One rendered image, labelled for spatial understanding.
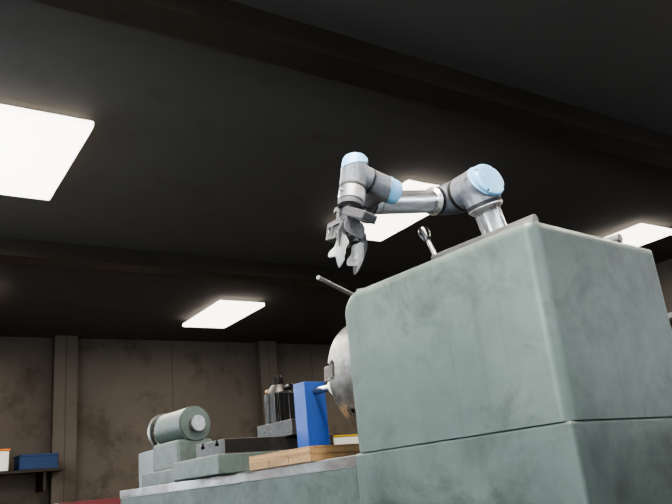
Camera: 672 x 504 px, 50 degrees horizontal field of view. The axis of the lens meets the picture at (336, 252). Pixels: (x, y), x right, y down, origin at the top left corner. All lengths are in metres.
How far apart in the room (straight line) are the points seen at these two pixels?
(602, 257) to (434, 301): 0.36
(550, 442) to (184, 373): 9.72
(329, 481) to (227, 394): 9.25
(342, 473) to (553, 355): 0.72
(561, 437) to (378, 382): 0.49
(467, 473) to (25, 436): 8.99
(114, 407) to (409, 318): 9.06
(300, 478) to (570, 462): 0.88
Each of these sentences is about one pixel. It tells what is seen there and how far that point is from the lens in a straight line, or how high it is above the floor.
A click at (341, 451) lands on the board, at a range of 2.03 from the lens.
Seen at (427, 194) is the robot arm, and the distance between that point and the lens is 2.33.
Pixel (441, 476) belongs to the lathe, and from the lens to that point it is 1.56.
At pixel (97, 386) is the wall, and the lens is 10.50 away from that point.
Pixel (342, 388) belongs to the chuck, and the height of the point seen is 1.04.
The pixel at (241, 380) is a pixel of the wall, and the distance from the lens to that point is 11.27.
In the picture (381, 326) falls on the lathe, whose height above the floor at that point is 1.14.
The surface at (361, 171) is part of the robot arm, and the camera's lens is 2.01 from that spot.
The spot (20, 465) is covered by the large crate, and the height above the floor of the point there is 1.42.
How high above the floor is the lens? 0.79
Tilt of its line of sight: 18 degrees up
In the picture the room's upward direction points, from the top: 6 degrees counter-clockwise
